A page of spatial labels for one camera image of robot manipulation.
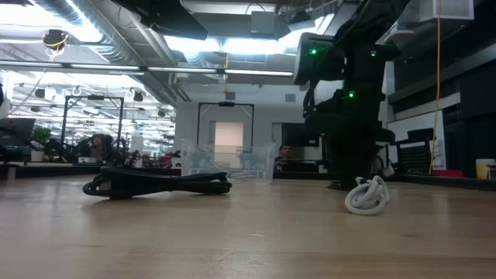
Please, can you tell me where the black ceiling cable reel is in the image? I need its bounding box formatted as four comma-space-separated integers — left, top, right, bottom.
41, 28, 71, 52

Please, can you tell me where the white board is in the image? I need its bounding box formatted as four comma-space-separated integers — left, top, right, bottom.
386, 110, 447, 171

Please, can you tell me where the black wall monitor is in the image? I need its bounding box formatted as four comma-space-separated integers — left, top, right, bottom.
281, 122, 321, 149

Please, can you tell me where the seated person among machines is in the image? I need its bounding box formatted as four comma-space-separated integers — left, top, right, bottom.
79, 133, 115, 163

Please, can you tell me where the seated person by monitor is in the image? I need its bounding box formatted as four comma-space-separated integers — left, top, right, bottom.
274, 144, 295, 172

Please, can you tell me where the white USB-C cable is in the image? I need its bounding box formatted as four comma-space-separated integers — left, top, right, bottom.
344, 174, 391, 216

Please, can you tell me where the clear plastic bin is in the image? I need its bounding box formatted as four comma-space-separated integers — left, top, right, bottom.
179, 138, 277, 184

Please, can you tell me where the black USB-C cable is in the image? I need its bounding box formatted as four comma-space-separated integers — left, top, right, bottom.
81, 166, 233, 201

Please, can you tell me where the dark laptop screen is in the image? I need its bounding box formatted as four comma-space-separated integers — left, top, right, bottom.
0, 117, 36, 148

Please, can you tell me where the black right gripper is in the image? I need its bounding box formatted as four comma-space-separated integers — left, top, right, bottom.
304, 101, 397, 191

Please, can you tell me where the red flat tray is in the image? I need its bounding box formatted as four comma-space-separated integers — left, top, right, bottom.
431, 168, 465, 179

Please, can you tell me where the green potted plant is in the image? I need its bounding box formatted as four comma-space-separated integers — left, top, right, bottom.
29, 126, 52, 162

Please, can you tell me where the yellow hanging cord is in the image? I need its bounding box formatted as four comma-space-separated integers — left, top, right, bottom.
427, 0, 443, 175

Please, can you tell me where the red box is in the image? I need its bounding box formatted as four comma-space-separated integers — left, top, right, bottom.
159, 150, 182, 169

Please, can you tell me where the grey ceiling box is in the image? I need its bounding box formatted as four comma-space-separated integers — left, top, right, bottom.
250, 10, 281, 40

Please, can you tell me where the long ceiling light tube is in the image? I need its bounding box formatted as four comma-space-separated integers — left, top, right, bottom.
0, 60, 295, 78

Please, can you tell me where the black perforated panel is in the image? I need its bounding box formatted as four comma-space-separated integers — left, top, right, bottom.
394, 127, 435, 175

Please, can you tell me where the yellow cup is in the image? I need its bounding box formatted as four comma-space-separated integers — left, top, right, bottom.
475, 158, 496, 181

